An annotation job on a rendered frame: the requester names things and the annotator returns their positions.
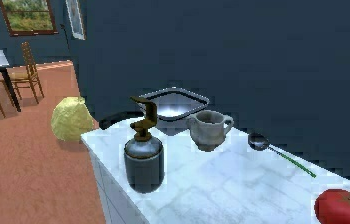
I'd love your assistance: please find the black square metal pan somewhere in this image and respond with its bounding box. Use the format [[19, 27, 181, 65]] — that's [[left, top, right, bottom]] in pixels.
[[98, 87, 211, 131]]

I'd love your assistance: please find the grey ceramic mug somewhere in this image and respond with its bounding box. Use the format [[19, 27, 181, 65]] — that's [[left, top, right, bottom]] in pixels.
[[186, 109, 235, 153]]

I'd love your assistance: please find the dark soap dispenser bottle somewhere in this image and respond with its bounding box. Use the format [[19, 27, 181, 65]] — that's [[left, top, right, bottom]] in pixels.
[[123, 96, 166, 195]]

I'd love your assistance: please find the white marble counter cabinet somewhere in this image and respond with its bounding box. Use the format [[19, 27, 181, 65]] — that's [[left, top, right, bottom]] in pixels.
[[80, 116, 350, 224]]

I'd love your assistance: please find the brown framed window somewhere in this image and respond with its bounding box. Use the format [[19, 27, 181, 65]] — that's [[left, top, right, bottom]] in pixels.
[[0, 0, 59, 37]]

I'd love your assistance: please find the red tomato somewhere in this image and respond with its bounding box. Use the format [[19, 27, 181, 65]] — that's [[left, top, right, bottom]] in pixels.
[[313, 188, 350, 224]]

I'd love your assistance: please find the green handled metal spoon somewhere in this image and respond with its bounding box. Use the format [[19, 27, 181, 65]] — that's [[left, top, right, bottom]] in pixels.
[[247, 132, 317, 179]]

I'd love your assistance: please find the white framed wall picture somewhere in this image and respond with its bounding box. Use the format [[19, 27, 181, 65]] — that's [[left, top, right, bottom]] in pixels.
[[65, 0, 87, 41]]

